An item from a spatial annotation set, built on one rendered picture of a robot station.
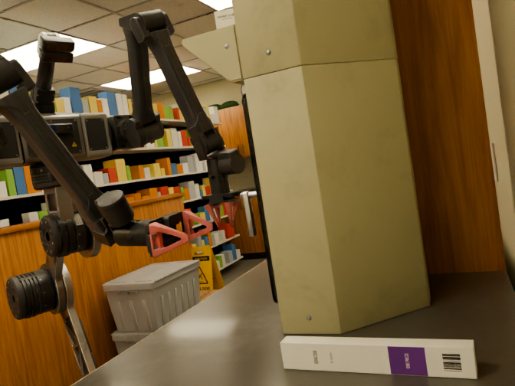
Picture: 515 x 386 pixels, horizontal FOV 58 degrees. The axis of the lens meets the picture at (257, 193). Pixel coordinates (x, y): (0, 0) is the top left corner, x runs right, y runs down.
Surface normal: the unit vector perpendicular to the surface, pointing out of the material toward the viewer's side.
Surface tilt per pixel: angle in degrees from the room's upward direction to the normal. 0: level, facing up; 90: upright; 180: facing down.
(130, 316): 95
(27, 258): 90
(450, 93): 90
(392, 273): 90
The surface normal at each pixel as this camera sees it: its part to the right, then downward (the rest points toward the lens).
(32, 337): 0.91, -0.12
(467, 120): -0.39, 0.11
